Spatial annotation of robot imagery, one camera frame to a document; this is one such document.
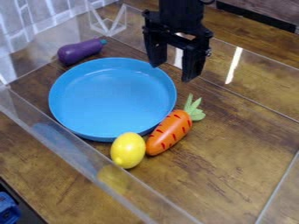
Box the orange toy carrot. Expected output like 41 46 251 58
146 94 206 156

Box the purple toy eggplant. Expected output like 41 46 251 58
58 38 109 66

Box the yellow toy lemon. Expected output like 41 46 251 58
110 132 146 169

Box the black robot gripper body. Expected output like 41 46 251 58
143 0 214 49

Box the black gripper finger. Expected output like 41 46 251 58
182 45 211 82
145 31 167 67

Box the blue object at corner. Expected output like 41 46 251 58
0 192 22 224

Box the clear acrylic enclosure wall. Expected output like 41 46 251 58
0 0 299 224

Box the blue round plate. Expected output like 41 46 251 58
49 58 177 142

